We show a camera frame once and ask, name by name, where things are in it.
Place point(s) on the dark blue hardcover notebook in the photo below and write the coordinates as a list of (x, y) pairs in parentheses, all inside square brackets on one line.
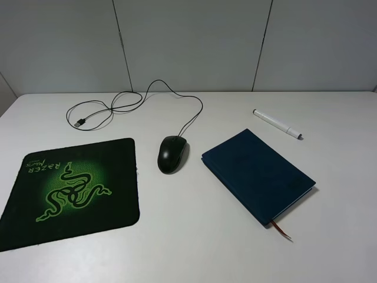
[(262, 180)]

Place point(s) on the black green Razer mouse pad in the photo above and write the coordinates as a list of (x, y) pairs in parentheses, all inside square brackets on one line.
[(72, 191)]

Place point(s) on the black wired computer mouse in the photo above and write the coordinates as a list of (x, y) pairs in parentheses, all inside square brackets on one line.
[(170, 153)]

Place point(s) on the white marker pen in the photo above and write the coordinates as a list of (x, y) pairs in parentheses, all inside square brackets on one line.
[(278, 124)]

